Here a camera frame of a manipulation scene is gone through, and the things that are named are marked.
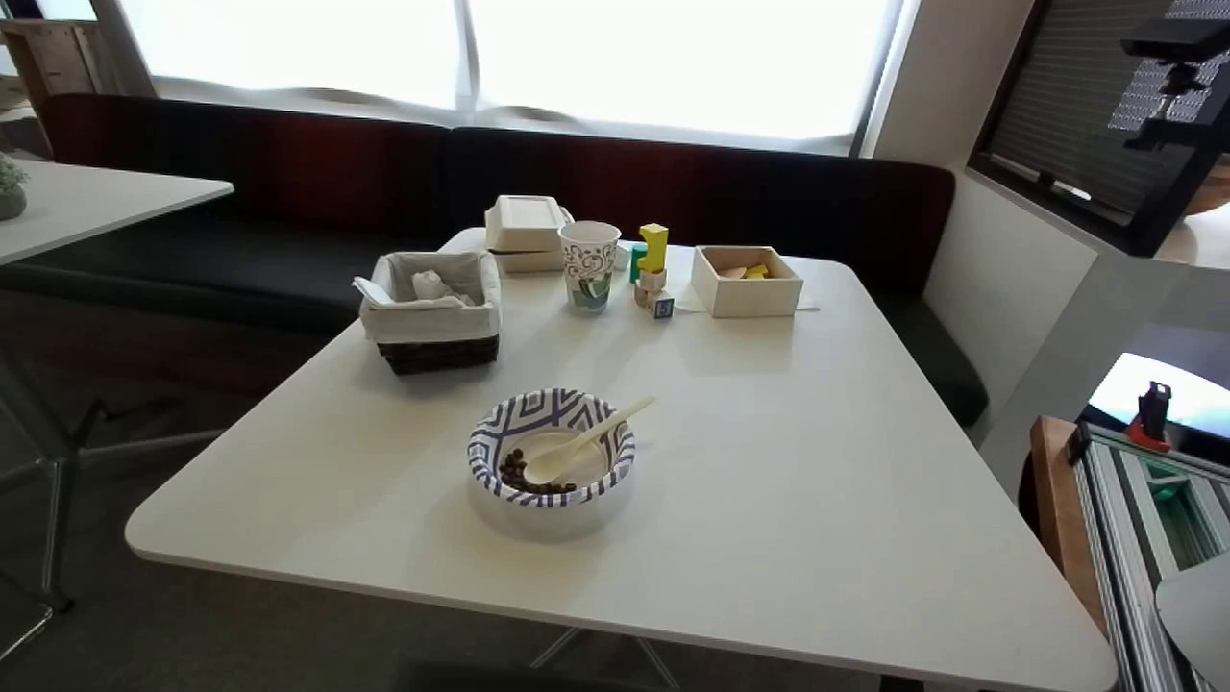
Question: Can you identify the yellow block in box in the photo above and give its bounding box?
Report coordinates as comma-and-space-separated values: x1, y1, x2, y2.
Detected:
741, 265, 772, 279

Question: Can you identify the black framed monitor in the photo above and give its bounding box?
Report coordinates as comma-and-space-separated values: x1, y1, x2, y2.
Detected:
968, 0, 1230, 256

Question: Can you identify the wooden spoon in bowl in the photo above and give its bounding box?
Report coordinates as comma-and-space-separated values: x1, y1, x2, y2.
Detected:
521, 401, 650, 486

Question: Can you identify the dark bench sofa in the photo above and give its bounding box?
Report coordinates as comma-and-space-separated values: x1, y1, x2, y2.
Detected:
3, 97, 989, 428

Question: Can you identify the small blue cube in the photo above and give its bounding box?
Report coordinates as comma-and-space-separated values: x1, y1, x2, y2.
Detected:
650, 297, 677, 319

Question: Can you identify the metal frame cart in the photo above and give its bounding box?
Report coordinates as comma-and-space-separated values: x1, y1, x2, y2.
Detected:
1019, 382, 1230, 692

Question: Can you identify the white and brown basket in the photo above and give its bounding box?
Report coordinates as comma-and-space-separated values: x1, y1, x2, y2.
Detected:
352, 250, 501, 372

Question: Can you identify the white styrofoam takeout box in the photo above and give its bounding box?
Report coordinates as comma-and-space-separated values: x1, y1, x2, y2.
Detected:
483, 195, 568, 273

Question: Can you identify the white wooden box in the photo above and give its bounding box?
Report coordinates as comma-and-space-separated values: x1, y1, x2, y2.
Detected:
691, 247, 804, 319

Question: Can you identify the white side table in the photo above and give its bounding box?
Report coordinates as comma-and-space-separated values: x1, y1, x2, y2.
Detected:
0, 159, 233, 265

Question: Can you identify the patterned paper cup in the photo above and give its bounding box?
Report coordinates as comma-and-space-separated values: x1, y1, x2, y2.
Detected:
562, 220, 622, 313

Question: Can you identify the blue patterned white bowl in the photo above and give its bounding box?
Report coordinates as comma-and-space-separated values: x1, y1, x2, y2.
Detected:
465, 388, 638, 543

